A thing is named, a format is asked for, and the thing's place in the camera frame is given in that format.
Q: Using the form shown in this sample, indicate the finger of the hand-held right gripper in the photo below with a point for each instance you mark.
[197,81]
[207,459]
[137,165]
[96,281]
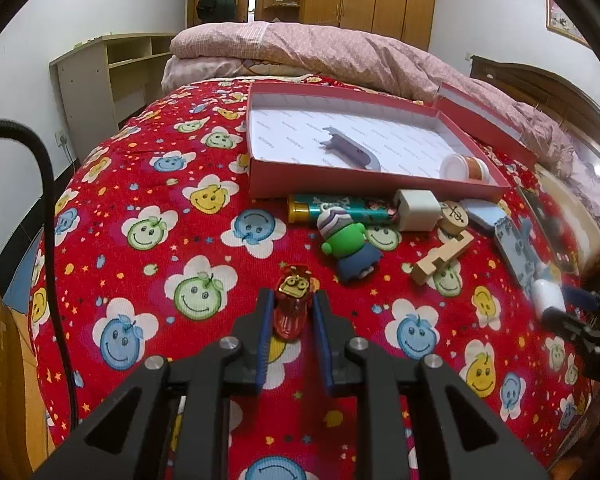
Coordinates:
[582,297]
[565,322]

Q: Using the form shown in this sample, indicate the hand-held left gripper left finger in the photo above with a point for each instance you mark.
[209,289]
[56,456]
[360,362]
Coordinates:
[262,342]

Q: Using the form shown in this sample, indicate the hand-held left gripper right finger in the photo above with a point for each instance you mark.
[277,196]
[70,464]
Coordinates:
[323,342]

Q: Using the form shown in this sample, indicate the white earbud case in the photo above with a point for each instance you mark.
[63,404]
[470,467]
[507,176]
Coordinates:
[547,297]

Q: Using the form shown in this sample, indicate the red toy figure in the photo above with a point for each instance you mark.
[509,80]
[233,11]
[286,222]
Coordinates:
[290,310]

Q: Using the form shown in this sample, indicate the grey studded building plate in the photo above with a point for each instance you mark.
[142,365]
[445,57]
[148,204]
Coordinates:
[517,250]

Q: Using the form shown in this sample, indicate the green cartoon figure toy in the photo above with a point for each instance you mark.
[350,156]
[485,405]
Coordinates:
[347,242]

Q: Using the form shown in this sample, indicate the white and blue block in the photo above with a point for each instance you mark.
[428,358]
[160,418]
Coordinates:
[486,216]

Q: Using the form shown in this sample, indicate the teal printed tube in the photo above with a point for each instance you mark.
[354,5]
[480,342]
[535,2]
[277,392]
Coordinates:
[345,209]

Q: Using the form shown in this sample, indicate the wooden key-shaped puzzle piece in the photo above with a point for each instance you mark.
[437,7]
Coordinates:
[435,260]

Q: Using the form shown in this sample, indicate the round wooden puzzle piece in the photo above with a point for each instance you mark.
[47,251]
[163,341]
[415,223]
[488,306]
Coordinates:
[454,217]

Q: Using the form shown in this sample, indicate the white charger cube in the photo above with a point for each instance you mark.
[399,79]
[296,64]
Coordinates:
[416,209]

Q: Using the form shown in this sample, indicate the red cardboard box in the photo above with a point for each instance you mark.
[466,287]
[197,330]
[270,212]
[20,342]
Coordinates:
[350,135]

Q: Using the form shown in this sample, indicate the beige pillow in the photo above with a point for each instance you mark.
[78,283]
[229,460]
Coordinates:
[572,225]

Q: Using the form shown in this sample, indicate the purple floral pillow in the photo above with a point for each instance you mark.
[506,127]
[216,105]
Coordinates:
[597,185]

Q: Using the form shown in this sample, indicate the small white orange jar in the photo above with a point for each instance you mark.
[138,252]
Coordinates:
[464,166]

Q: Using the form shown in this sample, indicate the grey cat-shaped clip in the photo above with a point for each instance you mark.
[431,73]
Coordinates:
[347,149]

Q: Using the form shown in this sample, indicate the dark wooden headboard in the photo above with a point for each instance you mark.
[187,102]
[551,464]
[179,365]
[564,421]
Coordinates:
[555,95]

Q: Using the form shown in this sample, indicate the red box lid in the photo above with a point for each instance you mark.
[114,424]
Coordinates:
[485,115]

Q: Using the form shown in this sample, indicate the pink quilt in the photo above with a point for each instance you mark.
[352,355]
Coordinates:
[330,52]

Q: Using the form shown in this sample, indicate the beige shelf unit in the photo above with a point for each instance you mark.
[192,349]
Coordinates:
[105,75]

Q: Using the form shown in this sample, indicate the framed wall picture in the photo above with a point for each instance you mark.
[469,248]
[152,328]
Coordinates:
[562,17]

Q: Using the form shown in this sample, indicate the white wall socket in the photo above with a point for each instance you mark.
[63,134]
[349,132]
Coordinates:
[61,137]

